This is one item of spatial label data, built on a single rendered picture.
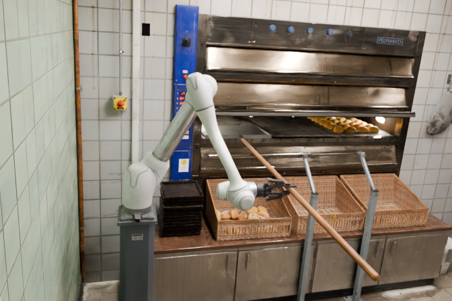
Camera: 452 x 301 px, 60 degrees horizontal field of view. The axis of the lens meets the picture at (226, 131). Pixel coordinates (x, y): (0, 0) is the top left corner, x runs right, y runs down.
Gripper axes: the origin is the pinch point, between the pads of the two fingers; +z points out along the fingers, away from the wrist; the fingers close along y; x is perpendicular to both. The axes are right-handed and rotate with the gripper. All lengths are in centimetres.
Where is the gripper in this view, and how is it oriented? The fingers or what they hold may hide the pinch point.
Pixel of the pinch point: (289, 189)
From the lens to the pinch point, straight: 223.8
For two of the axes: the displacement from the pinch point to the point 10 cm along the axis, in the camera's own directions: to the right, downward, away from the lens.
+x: 2.4, 2.6, -9.3
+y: -0.7, 9.6, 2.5
